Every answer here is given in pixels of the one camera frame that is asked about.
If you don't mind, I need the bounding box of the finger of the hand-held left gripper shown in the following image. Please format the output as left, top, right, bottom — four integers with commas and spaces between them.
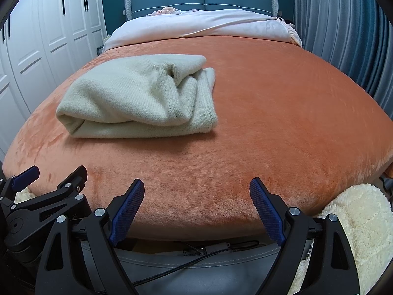
56, 165, 88, 198
9, 165, 40, 192

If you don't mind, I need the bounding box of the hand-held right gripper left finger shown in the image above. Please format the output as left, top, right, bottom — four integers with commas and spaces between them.
35, 178, 145, 295

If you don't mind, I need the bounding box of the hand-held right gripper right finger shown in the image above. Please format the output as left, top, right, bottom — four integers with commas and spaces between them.
249, 177, 362, 295

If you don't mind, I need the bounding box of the cream knitted sweater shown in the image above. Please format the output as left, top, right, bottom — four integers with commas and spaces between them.
56, 54, 219, 138

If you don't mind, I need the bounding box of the orange fleece blanket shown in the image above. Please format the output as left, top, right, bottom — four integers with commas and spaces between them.
1, 35, 393, 244

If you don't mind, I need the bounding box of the fluffy cream rug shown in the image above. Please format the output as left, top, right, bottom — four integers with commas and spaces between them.
289, 183, 393, 295

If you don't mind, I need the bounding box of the white wardrobe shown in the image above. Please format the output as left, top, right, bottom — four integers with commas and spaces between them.
0, 0, 108, 157

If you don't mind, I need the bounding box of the pink pillow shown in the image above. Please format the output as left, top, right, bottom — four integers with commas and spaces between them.
147, 6, 186, 18

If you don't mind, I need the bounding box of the white duvet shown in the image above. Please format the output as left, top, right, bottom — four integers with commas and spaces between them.
103, 9, 303, 53

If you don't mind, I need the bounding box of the grey curtain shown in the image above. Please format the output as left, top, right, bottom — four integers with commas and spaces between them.
292, 0, 393, 116

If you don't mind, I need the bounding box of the black cable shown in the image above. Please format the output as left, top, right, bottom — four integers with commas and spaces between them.
132, 240, 270, 287

